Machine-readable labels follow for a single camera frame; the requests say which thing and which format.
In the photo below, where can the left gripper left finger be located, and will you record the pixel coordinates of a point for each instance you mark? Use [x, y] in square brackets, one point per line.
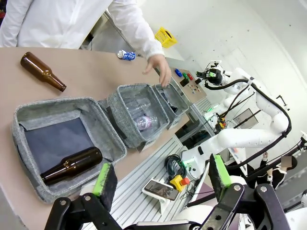
[96, 210]

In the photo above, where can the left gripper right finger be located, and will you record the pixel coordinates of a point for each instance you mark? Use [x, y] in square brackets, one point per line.
[239, 206]

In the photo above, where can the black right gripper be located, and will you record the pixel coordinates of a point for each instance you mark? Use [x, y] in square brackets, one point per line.
[216, 77]

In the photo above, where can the brown glass bottle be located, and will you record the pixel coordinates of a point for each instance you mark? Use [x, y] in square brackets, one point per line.
[40, 69]
[72, 165]

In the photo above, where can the crushed black soda can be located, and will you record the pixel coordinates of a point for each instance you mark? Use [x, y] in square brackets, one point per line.
[172, 107]

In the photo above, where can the clear plastic bottle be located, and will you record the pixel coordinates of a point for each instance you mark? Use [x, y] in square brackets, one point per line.
[145, 122]
[138, 106]

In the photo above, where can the person's left forearm white sleeve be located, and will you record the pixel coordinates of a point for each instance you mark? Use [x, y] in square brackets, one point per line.
[134, 24]

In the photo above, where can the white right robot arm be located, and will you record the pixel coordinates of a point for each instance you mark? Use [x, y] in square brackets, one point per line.
[239, 139]

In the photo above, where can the grey basket labelled Can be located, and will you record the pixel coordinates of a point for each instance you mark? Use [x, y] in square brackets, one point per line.
[180, 100]

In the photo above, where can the white Can sign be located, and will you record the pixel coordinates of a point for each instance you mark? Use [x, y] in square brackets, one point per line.
[174, 123]

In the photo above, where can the grey basket labelled Bottle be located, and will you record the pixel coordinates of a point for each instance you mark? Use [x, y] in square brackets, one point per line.
[55, 136]

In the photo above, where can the blue white drink can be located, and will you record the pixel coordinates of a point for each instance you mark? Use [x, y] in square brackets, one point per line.
[127, 55]

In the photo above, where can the grey basket labelled Plastic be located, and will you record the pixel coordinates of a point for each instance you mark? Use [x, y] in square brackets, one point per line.
[120, 105]

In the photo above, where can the person's left hand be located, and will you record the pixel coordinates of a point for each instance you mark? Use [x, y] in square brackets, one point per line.
[163, 67]

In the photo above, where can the brown control panel board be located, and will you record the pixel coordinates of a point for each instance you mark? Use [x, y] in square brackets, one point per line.
[192, 92]

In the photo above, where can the seated person in black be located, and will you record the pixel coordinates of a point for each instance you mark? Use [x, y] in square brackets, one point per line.
[278, 175]

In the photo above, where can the yellow plastic crate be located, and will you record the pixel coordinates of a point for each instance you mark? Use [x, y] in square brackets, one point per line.
[165, 37]

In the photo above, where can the yellow emergency stop button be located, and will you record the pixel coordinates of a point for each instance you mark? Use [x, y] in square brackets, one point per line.
[178, 183]

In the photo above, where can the smartphone on white stand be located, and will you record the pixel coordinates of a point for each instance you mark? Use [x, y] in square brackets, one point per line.
[160, 190]

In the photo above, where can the white Plastic sign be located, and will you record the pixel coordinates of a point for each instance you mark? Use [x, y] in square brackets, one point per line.
[145, 146]

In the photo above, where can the person in white hoodie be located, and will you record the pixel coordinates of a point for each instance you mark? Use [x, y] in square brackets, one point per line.
[48, 21]

